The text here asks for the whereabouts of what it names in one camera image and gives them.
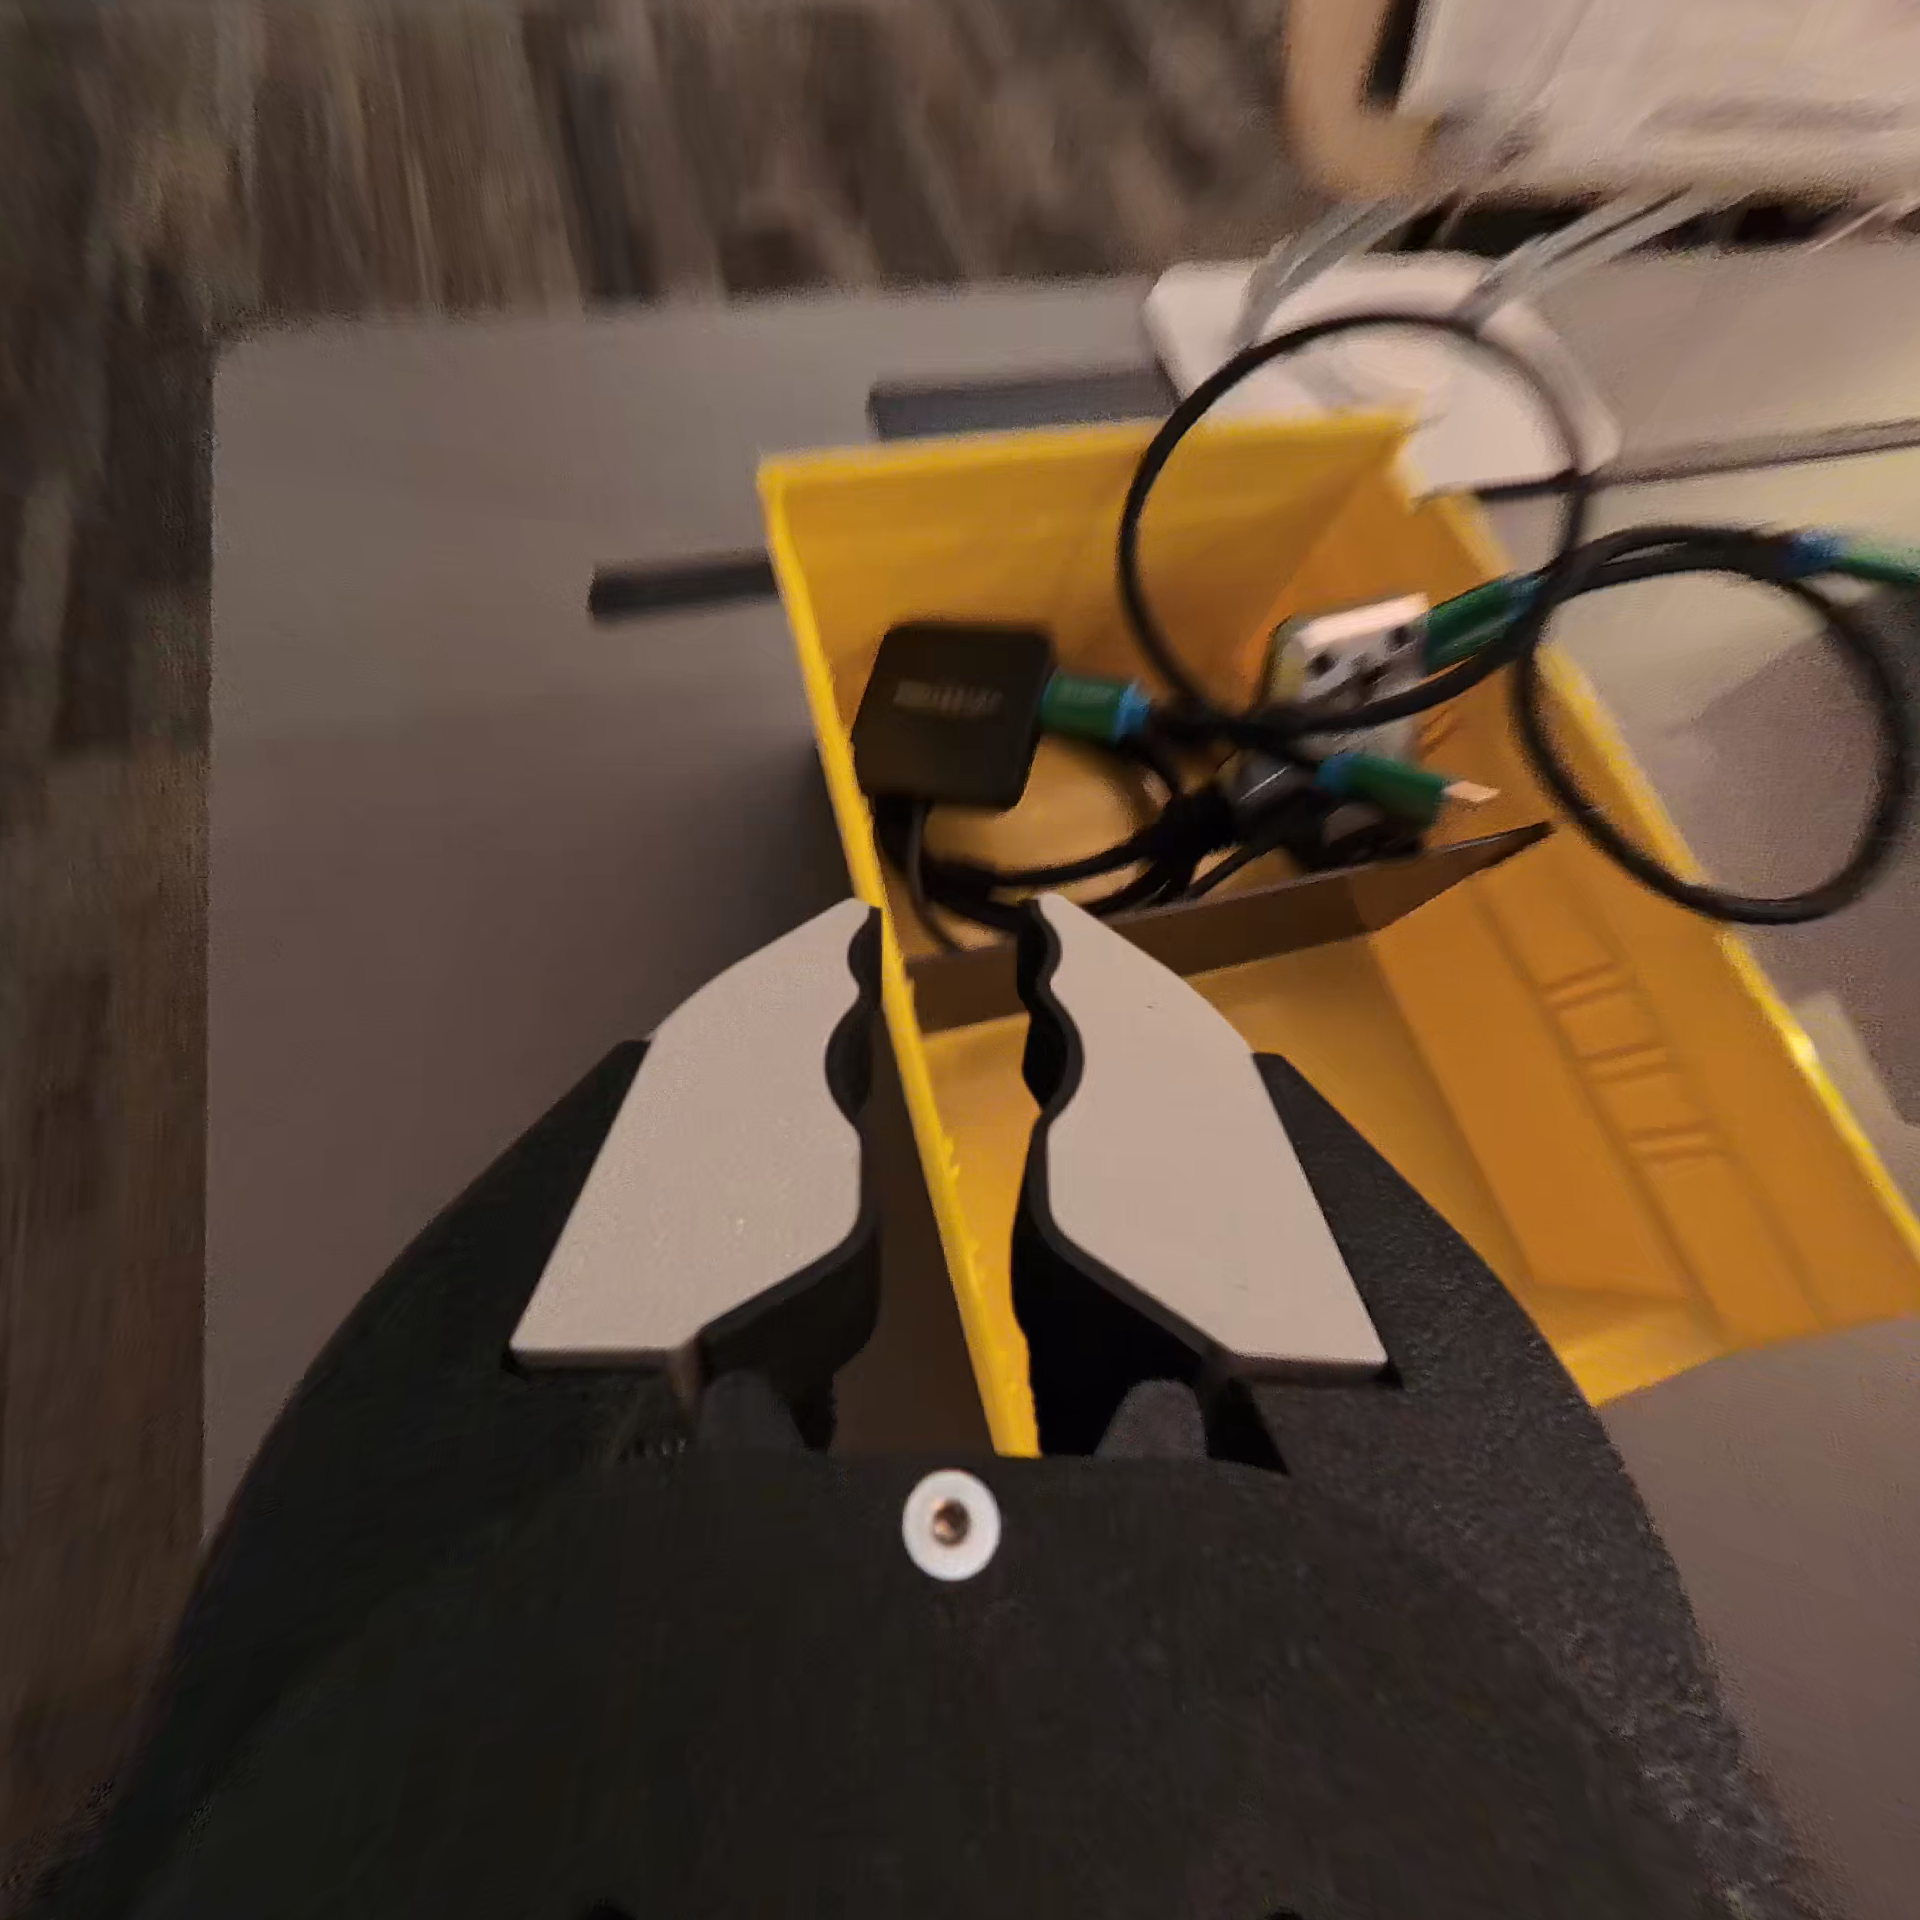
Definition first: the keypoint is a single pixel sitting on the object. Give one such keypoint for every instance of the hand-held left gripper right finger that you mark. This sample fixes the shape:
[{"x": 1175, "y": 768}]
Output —
[{"x": 1200, "y": 1202}]

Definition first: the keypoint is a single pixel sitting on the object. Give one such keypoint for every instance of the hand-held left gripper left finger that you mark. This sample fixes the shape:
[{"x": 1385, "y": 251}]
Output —
[{"x": 708, "y": 1202}]

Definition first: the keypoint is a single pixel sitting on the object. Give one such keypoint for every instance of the yellow plastic bin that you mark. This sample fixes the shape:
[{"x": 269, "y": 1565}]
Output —
[{"x": 1680, "y": 1202}]

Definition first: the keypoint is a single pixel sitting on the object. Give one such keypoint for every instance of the silver port hub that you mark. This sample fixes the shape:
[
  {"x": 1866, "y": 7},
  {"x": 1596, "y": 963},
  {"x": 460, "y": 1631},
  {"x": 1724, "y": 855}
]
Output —
[{"x": 1345, "y": 655}]

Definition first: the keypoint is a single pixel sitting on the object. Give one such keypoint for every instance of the dark bin divider panel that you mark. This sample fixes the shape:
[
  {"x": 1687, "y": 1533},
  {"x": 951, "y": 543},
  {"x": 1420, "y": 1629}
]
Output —
[{"x": 1292, "y": 915}]

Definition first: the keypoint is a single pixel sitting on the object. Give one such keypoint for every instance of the black mat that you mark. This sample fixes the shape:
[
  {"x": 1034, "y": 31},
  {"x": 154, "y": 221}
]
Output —
[{"x": 1007, "y": 397}]

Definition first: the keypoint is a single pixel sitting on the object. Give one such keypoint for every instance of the white stand base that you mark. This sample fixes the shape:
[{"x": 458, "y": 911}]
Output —
[{"x": 1321, "y": 301}]

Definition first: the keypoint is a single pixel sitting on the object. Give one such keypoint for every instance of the instruction sheet on stand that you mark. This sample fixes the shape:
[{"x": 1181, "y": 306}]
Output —
[{"x": 1352, "y": 77}]

